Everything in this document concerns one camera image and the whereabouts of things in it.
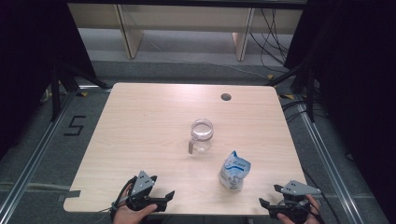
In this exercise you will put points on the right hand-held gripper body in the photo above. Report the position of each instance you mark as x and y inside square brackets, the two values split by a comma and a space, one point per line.
[299, 189]

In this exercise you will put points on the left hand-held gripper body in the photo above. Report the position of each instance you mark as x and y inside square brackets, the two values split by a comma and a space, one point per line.
[141, 183]

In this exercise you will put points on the white and blue bag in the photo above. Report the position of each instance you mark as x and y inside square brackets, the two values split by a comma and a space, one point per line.
[233, 174]

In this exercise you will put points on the clear glass jar with lid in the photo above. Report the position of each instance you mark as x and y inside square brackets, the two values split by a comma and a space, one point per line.
[202, 141]

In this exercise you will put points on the person's right hand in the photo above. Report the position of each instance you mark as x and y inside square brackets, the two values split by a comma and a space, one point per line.
[313, 216]

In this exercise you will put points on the person's left hand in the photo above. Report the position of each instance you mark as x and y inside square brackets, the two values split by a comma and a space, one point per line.
[130, 217]

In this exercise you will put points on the grey tape strip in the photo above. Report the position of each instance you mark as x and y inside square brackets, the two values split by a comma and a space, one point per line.
[70, 195]

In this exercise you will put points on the yellow and black tape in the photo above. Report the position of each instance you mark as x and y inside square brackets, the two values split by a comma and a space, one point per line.
[286, 96]

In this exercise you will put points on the black metal stand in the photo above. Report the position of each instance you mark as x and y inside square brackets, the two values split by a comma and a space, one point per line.
[309, 93]
[56, 93]

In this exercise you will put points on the black curtain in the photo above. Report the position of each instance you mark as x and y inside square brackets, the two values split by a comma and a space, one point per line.
[358, 77]
[28, 46]

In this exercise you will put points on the aluminium floor rail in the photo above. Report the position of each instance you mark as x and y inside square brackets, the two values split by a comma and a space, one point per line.
[34, 155]
[327, 161]

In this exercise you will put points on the light wooden furniture frame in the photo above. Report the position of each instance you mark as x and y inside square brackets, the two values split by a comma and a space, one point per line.
[130, 37]

